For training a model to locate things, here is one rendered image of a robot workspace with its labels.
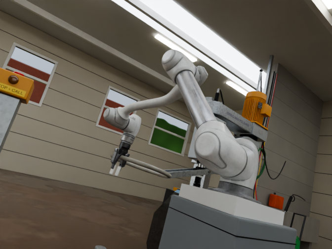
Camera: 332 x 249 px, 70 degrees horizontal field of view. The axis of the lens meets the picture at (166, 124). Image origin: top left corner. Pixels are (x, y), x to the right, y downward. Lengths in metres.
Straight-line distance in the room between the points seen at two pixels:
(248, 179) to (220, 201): 0.21
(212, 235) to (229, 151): 0.31
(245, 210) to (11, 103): 0.93
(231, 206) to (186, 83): 0.63
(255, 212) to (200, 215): 0.21
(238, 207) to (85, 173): 7.27
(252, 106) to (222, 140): 1.99
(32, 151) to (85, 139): 1.48
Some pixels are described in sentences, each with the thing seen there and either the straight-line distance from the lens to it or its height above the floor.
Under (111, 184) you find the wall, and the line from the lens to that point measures 8.36.
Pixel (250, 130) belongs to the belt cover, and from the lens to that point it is 2.71.
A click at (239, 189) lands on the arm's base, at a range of 1.10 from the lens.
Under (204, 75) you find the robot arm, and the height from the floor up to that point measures 1.50.
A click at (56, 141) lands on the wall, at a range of 7.74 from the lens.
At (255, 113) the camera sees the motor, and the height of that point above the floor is 1.80.
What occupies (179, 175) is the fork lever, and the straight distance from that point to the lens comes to 2.02.
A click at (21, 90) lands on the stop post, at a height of 1.03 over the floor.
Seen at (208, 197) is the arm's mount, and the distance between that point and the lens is 1.01.
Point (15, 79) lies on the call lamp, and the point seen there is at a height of 1.05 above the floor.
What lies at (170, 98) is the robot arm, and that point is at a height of 1.35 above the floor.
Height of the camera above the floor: 0.86
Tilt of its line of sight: 12 degrees up
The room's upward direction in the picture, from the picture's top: 15 degrees clockwise
